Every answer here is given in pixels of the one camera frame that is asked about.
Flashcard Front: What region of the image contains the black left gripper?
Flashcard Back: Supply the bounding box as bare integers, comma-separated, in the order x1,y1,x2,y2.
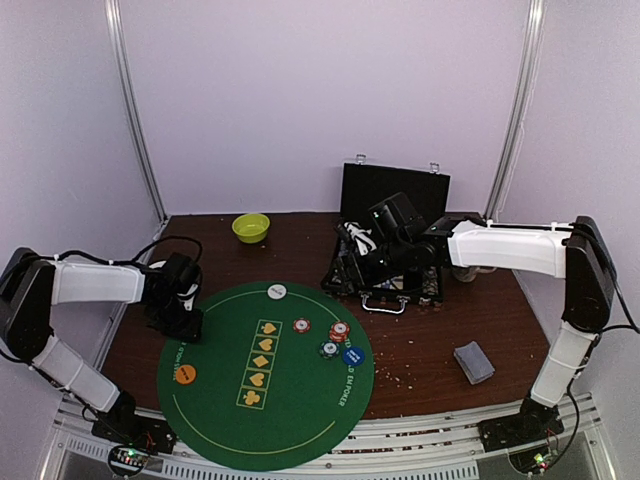
149,295,203,342

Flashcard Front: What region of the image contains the orange big blind button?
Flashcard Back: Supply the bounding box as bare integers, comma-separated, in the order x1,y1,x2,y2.
174,364,197,386

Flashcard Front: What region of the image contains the red cream poker chip stack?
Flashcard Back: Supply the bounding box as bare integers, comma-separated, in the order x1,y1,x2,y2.
329,322,350,343

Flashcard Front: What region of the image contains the white dealer button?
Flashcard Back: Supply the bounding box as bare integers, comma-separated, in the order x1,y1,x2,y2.
267,284,287,300

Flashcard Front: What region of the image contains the blue small blind button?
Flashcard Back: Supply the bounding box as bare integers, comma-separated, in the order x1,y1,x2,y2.
342,346,366,367

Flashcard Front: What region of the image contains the blue playing card deck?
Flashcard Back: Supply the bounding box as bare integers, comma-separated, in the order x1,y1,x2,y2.
453,341,495,385

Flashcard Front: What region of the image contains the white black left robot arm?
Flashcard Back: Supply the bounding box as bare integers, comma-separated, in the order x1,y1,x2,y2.
1,247,203,444

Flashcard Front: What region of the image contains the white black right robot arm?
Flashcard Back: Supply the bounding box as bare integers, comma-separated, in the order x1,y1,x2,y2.
336,193,617,442

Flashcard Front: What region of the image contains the black poker chip case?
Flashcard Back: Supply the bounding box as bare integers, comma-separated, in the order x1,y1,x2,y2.
321,157,450,306

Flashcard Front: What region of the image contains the orange white bowl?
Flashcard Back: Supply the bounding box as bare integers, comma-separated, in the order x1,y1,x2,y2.
148,260,166,270

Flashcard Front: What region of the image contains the white patterned ceramic mug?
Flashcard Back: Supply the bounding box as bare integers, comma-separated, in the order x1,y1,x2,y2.
451,266,497,283

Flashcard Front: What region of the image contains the lime green plastic bowl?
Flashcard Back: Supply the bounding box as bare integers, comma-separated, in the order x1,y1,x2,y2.
232,213,271,244

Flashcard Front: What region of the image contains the round green poker mat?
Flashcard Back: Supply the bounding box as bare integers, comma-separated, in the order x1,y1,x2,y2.
157,281,375,471

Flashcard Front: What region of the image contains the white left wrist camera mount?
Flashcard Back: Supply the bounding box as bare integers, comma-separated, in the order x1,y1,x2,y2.
176,283,200,311

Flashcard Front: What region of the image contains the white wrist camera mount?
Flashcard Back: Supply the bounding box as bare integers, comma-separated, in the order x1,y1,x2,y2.
336,222,377,256
176,283,200,311

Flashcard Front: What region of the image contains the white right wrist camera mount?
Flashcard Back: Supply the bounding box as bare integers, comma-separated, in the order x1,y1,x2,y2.
336,222,377,256

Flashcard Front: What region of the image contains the silver case handle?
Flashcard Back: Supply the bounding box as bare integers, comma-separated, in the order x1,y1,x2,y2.
360,292,410,315

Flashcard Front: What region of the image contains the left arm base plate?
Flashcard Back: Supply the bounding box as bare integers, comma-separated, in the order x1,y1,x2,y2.
91,415,177,455

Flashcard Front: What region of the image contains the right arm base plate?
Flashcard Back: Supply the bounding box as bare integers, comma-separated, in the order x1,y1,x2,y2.
478,413,565,452

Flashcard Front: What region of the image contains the silver aluminium frame post right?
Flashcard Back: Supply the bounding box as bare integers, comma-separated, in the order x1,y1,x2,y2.
484,0,546,221

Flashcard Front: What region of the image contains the silver aluminium frame post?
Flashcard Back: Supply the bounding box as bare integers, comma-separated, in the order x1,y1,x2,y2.
484,0,546,221
104,0,168,223

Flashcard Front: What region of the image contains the silver aluminium frame post left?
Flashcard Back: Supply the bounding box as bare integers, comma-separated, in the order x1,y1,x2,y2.
104,0,168,223

